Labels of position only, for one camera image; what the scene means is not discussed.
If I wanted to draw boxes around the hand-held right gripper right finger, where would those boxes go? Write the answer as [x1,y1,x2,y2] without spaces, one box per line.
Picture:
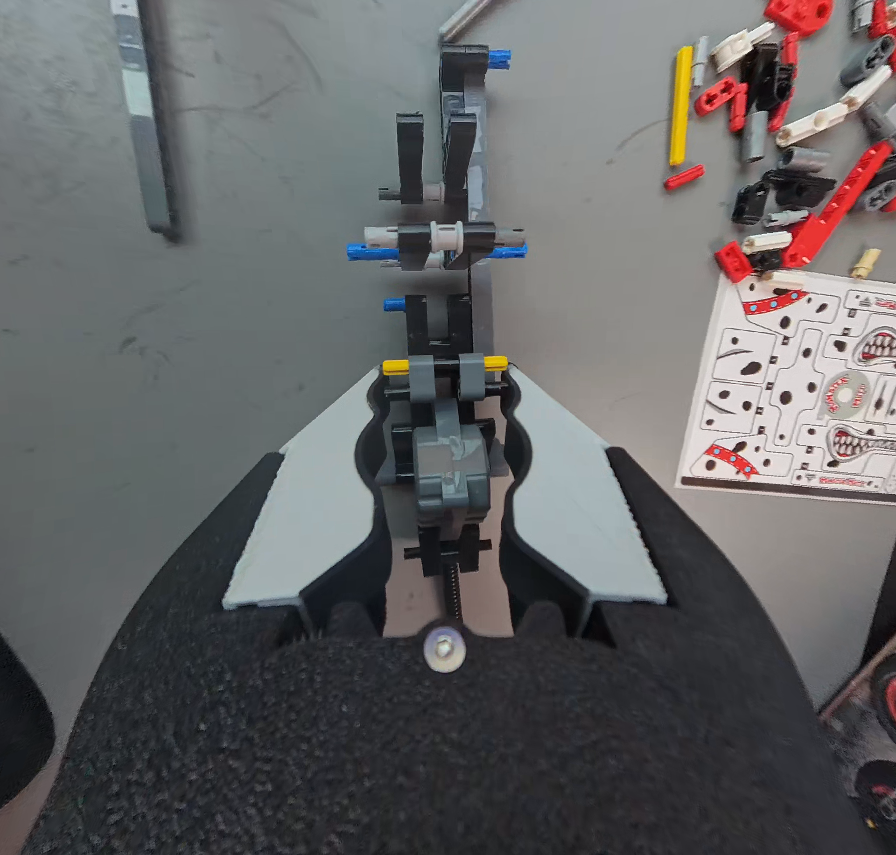
[505,371,671,605]

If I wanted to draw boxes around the white sticker sheet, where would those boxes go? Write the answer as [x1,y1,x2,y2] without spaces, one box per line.
[674,270,896,505]

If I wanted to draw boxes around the yellow toy axle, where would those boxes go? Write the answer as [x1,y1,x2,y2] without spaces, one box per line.
[668,46,694,167]

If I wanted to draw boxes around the long red angled beam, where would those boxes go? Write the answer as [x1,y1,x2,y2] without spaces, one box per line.
[783,140,896,269]

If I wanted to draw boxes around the grey black toy chassis assembly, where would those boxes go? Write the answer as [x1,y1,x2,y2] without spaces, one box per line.
[345,43,531,635]

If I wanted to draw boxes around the monster truck toy box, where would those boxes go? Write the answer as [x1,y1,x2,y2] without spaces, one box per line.
[818,568,896,855]

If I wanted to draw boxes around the long dark toy beam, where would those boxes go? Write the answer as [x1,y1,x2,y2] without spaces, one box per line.
[104,0,182,243]

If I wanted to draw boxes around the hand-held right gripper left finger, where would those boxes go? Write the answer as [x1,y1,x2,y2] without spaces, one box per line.
[221,367,389,611]

